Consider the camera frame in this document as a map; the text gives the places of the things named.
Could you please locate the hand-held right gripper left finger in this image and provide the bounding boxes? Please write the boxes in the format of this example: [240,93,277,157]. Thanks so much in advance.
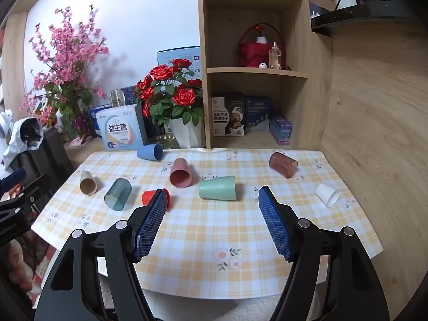
[33,189,169,321]

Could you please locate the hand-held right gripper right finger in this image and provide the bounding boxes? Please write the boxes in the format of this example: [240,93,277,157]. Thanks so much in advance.
[258,185,390,321]

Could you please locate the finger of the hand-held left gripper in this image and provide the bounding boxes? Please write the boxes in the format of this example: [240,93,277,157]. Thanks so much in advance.
[0,169,27,193]
[13,173,53,209]

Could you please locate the green cup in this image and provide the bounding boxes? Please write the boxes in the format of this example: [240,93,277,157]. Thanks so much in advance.
[198,175,237,201]

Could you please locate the red cup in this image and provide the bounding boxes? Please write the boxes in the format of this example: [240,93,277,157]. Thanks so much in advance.
[141,189,173,212]

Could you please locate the teal translucent cup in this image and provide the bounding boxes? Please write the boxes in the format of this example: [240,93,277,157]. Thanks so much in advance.
[104,178,133,212]

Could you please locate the beige cup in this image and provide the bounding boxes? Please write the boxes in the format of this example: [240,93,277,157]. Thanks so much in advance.
[79,170,98,196]

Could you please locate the pink cup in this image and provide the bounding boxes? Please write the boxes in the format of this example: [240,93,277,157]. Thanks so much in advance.
[169,158,193,188]

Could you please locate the white cup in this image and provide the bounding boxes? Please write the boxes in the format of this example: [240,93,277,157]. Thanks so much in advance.
[316,183,341,207]

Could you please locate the brown translucent cup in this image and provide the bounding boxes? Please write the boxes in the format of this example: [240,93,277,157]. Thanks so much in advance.
[269,152,298,179]

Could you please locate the blue cup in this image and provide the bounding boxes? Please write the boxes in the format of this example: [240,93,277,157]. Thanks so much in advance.
[136,143,164,161]

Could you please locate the silver metal cup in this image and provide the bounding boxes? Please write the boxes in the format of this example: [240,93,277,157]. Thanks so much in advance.
[109,89,127,109]

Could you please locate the person's left hand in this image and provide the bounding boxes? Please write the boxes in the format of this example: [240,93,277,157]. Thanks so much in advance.
[0,241,36,293]

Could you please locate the black chair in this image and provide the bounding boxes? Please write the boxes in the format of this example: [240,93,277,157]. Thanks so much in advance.
[7,126,75,215]

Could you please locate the white cloth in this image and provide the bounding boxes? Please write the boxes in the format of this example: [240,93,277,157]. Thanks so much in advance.
[0,109,45,171]

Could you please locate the yellow checkered tablecloth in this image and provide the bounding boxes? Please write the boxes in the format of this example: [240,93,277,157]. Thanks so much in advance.
[31,148,384,299]

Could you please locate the white flower pot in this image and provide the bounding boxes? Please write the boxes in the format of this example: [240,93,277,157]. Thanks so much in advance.
[166,116,205,149]

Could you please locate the light blue box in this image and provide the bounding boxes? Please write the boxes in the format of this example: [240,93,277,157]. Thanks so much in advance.
[269,114,294,146]

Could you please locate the white and blue box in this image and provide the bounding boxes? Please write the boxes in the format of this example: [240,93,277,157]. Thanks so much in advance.
[95,104,148,152]

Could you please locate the pink blossom plant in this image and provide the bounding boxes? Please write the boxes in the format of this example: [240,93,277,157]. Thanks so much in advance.
[18,4,110,137]

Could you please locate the white and black box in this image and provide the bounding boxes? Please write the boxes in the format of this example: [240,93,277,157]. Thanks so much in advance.
[211,94,246,137]

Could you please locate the dark blue patterned box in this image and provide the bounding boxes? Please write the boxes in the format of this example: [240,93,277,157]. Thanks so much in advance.
[120,86,141,106]

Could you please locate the red rose bouquet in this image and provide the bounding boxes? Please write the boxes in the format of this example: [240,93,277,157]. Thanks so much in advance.
[134,58,205,128]

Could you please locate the wooden shelf unit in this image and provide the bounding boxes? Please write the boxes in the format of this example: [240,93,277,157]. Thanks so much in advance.
[197,0,332,151]

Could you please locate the clear glass bottle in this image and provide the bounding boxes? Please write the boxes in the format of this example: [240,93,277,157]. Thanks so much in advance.
[269,41,282,70]

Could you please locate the red basket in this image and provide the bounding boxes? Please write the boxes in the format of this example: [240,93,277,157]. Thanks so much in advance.
[238,22,287,69]

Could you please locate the black speckled shelf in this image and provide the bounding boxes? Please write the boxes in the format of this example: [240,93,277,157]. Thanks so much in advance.
[310,0,428,38]

